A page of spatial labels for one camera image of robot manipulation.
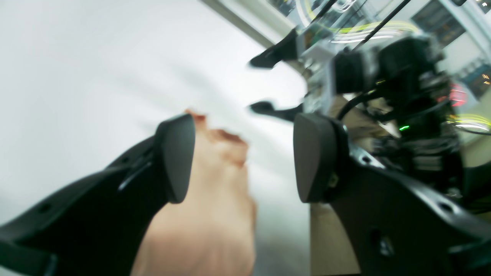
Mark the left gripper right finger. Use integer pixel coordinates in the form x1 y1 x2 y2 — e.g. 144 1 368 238
293 112 491 276

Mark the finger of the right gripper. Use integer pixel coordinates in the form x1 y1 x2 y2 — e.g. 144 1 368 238
249 28 298 69
249 101 304 123

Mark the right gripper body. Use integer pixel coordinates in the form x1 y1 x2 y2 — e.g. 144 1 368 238
297 23 380 115

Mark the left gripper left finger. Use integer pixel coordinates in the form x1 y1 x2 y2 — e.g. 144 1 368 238
0 113 195 276

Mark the peach T-shirt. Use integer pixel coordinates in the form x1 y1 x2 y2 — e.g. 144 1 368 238
131 110 257 276

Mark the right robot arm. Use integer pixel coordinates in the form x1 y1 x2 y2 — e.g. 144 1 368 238
250 25 490 214

